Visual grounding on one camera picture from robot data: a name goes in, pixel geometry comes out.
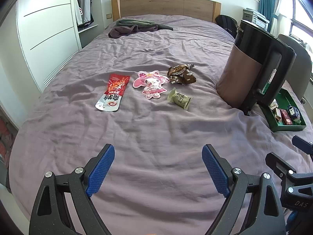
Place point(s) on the bed with purple sheet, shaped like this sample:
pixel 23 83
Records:
pixel 156 132

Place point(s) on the wall socket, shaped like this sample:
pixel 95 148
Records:
pixel 109 16

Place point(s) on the black bronze electric kettle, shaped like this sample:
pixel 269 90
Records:
pixel 242 73

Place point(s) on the window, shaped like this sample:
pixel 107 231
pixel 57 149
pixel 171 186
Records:
pixel 303 17

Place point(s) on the white printer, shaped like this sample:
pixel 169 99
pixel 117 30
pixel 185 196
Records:
pixel 256 18

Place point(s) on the red white snack packet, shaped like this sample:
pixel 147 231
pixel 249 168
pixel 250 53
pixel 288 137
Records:
pixel 112 93

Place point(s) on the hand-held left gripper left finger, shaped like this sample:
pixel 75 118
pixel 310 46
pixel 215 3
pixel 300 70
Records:
pixel 100 171

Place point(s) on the clear candy packet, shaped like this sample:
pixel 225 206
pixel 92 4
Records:
pixel 273 104

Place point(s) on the long teal curtain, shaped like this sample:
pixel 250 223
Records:
pixel 267 0

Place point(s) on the brown purple garment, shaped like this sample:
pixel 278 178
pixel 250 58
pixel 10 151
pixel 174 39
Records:
pixel 122 31

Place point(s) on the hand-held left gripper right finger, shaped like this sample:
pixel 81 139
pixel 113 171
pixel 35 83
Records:
pixel 215 171

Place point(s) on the hanging clothes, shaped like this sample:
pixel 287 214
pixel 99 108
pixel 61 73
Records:
pixel 84 7

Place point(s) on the white wardrobe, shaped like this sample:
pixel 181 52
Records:
pixel 49 29

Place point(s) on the grey green garment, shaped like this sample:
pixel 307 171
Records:
pixel 141 24

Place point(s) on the small green cake packet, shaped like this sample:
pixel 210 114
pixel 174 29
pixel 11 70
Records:
pixel 179 99

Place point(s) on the blue white snack packet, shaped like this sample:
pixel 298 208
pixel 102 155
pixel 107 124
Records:
pixel 294 112

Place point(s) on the dark red pretzel packet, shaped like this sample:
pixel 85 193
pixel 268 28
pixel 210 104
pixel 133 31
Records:
pixel 286 117

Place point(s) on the wooden headboard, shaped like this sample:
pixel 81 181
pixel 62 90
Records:
pixel 166 6

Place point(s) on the green tray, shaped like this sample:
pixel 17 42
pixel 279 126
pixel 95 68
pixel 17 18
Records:
pixel 285 127

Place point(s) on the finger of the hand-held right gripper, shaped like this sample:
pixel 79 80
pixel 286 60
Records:
pixel 276 162
pixel 304 145

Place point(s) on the red clear wafer packet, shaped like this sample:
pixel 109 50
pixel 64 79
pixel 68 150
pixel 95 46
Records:
pixel 278 115

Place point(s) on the grey chair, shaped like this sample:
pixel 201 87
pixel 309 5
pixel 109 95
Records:
pixel 303 63

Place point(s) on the pink cartoon candy packet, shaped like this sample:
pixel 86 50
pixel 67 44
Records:
pixel 150 84

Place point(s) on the brown snack wrapper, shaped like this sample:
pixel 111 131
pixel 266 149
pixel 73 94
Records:
pixel 182 74

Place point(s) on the black backpack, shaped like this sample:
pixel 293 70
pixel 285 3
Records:
pixel 226 24

